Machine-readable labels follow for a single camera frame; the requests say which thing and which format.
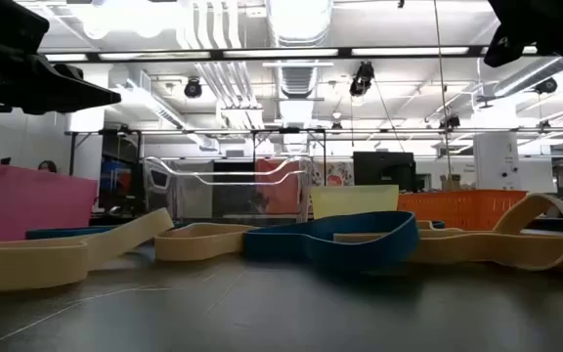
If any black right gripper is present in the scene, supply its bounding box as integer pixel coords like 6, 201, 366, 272
483, 0, 563, 72

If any beige rubber band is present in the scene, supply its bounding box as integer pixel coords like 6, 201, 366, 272
408, 193, 563, 273
0, 207, 175, 292
153, 222, 258, 263

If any large blue rubber band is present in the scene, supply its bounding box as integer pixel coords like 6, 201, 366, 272
242, 210, 420, 269

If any black ceiling spotlight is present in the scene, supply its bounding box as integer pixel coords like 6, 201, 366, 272
349, 61, 376, 97
183, 76, 204, 100
534, 76, 559, 96

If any white pillar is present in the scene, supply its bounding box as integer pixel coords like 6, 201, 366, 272
472, 131, 521, 192

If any pink plastic basket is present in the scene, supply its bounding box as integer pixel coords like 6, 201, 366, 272
0, 159, 100, 244

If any clear plastic basket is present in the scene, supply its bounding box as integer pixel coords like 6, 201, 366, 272
142, 154, 315, 226

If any orange plastic basket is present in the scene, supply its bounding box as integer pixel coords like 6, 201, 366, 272
397, 189, 528, 231

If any yellow plastic basket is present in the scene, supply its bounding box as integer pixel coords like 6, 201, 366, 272
309, 184, 401, 220

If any thin hanging cable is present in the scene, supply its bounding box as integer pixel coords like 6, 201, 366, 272
432, 0, 455, 190

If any black overhead frame beam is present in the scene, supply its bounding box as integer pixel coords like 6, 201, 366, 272
36, 45, 489, 64

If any white ceiling duct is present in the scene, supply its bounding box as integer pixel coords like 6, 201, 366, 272
265, 0, 334, 148

